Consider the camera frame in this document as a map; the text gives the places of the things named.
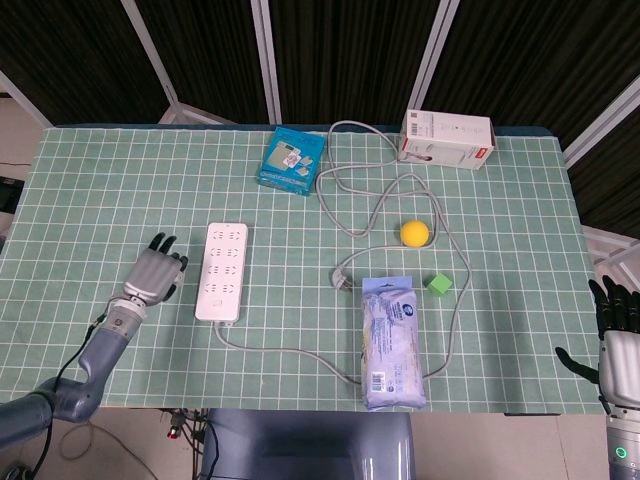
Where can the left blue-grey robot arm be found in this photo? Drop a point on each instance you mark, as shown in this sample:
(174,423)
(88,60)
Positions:
(100,355)

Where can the blue cardboard box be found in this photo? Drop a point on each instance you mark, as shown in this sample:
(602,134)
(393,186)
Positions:
(292,160)

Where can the red emergency stop button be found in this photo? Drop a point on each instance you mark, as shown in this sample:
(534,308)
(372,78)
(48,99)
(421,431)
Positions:
(173,433)

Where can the green cube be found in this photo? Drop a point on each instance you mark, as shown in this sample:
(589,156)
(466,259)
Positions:
(439,286)

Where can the green grid table mat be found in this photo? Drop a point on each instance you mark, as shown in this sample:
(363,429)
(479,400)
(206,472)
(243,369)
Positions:
(125,190)

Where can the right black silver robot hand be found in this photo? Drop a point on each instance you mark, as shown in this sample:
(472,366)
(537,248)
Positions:
(625,365)

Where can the white desk lamp box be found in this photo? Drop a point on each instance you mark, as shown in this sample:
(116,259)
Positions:
(450,135)

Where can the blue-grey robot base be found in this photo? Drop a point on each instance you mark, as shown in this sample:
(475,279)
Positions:
(310,445)

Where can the dark partition panel white frame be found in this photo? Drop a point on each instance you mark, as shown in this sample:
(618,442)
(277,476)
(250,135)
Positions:
(210,50)
(75,55)
(615,190)
(350,55)
(525,55)

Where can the yellow foam ball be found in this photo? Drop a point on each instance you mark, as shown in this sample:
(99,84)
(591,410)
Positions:
(414,234)

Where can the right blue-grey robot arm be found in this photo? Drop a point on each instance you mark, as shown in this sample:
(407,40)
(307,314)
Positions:
(622,445)

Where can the white power strip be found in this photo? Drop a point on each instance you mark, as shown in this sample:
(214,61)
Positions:
(220,300)

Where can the blue tissue pack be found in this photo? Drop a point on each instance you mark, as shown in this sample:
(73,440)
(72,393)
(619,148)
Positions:
(392,345)

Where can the black box device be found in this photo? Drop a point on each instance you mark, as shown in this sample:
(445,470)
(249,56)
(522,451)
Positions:
(9,195)

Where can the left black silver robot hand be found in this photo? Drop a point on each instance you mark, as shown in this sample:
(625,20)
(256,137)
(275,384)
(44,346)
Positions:
(150,275)

